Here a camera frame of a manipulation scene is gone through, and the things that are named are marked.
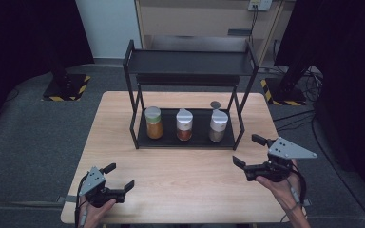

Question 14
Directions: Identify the long black floor cable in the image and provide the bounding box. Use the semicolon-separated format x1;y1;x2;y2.
310;113;365;224

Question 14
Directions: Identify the person's right hand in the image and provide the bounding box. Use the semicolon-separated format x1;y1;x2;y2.
256;160;302;210

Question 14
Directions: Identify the light wooden cabinet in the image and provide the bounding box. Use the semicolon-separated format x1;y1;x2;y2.
134;0;287;66

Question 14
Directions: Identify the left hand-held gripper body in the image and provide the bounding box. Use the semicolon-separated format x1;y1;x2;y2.
78;166;126;209

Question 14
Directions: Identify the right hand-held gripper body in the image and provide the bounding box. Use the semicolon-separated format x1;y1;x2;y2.
242;136;318;183

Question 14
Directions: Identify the orange spice jar green band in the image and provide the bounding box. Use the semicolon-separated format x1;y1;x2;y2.
144;105;164;140

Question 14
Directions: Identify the white wall socket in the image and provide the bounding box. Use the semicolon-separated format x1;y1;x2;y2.
247;0;273;12

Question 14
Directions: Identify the black socket cable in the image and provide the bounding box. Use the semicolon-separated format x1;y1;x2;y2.
248;5;259;44

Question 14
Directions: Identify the black metal rack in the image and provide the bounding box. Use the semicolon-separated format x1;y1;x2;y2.
122;39;260;151

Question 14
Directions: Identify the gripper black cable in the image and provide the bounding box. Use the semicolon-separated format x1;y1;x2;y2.
279;167;312;222
73;175;90;228

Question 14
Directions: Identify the person's left hand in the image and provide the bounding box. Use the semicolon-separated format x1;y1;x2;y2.
79;196;117;228

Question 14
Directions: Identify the stand base with striped tape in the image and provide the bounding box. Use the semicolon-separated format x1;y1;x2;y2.
259;77;308;107
42;73;92;103

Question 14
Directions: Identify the red spice jar white lid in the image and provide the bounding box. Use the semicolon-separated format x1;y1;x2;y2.
175;107;194;143

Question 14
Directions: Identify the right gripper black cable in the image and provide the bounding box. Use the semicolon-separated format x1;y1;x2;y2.
279;167;312;222

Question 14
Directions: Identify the black curtain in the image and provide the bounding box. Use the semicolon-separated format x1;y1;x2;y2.
275;0;365;198
0;0;95;142

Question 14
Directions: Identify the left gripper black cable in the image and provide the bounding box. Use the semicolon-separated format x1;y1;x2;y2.
73;175;90;228

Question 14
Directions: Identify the grey spice jar white lid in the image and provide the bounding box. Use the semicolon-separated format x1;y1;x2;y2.
208;108;229;143

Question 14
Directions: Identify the tangle of floor cables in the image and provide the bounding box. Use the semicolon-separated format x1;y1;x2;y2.
298;66;325;103

